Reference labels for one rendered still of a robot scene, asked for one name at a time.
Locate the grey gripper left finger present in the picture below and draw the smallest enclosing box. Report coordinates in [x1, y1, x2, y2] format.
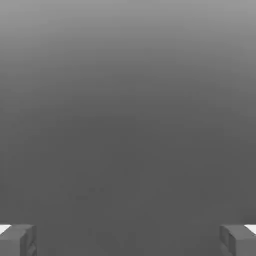
[0, 224, 38, 256]

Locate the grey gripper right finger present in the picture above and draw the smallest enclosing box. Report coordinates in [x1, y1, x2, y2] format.
[219, 224, 256, 256]

